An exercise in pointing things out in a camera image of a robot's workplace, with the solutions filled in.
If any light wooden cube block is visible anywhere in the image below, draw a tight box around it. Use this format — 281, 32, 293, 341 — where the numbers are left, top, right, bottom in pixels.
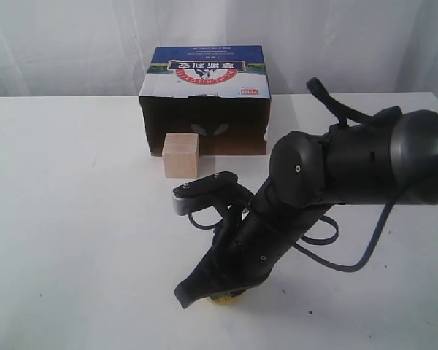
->
162, 133, 199, 179

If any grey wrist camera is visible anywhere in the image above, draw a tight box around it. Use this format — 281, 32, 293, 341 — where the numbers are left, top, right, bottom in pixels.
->
172, 171, 238, 216

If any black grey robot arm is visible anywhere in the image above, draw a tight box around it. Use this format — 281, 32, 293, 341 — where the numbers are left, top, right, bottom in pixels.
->
172, 108, 438, 308

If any black cable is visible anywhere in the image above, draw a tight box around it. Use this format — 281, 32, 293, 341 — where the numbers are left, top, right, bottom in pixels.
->
295, 77, 410, 273

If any yellow tennis ball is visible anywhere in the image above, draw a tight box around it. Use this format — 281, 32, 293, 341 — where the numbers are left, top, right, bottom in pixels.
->
208, 291, 244, 306

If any blue white milk carton box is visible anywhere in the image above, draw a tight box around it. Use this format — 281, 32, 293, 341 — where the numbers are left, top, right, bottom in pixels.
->
139, 45, 272, 156

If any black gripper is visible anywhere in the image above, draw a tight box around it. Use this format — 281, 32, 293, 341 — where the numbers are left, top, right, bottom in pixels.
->
174, 178, 331, 308

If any white backdrop curtain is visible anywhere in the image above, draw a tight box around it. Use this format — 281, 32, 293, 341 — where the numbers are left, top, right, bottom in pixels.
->
0, 0, 438, 98

